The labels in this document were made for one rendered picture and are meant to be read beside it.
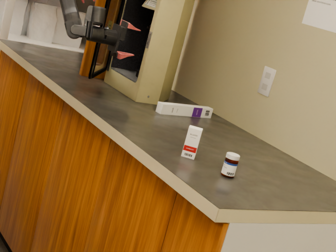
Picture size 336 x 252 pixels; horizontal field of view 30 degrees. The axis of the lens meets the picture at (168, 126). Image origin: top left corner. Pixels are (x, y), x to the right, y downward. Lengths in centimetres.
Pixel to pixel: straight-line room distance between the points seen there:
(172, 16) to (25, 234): 114
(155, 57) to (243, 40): 42
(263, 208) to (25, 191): 143
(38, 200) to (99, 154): 56
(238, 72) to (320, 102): 51
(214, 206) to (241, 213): 8
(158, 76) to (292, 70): 55
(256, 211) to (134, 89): 108
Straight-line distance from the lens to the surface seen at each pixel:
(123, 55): 238
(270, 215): 173
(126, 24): 236
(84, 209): 233
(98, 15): 232
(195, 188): 170
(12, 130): 310
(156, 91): 263
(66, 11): 232
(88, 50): 286
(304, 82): 245
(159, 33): 257
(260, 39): 268
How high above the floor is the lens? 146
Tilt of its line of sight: 13 degrees down
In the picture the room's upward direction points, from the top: 15 degrees clockwise
